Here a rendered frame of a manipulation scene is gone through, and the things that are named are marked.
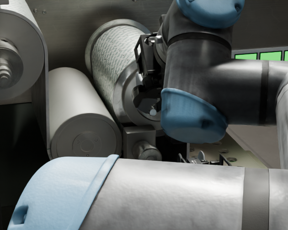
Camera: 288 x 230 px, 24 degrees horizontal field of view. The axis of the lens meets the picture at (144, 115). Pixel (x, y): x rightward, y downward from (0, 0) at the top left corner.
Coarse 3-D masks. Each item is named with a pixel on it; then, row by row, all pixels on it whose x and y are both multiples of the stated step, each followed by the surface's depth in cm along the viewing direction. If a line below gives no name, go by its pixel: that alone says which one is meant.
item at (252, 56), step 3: (246, 54) 148; (249, 54) 148; (252, 54) 148; (255, 54) 148; (237, 57) 148; (240, 57) 148; (243, 57) 148; (246, 57) 148; (249, 57) 148; (252, 57) 149; (255, 57) 149
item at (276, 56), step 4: (268, 52) 149; (272, 52) 149; (276, 52) 150; (280, 52) 150; (264, 56) 149; (268, 56) 149; (272, 56) 150; (276, 56) 150; (280, 56) 150; (276, 60) 150; (280, 60) 151
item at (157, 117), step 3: (159, 99) 109; (156, 102) 109; (153, 105) 109; (141, 111) 109; (141, 114) 109; (144, 114) 109; (147, 114) 109; (156, 114) 109; (159, 114) 110; (147, 117) 109; (150, 117) 109; (153, 117) 110; (156, 117) 110; (159, 117) 110; (153, 120) 110; (156, 120) 110; (159, 120) 110
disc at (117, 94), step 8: (128, 64) 108; (136, 64) 108; (128, 72) 108; (120, 80) 108; (120, 88) 108; (112, 96) 109; (120, 96) 109; (112, 104) 109; (120, 104) 109; (120, 112) 110; (120, 120) 110; (128, 120) 111
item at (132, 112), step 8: (136, 72) 108; (128, 80) 108; (128, 88) 108; (128, 96) 108; (128, 104) 109; (128, 112) 109; (136, 112) 110; (136, 120) 110; (144, 120) 110; (160, 128) 112
